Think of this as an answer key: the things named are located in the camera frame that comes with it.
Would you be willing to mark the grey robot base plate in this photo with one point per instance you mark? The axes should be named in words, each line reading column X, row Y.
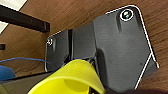
column 123, row 50

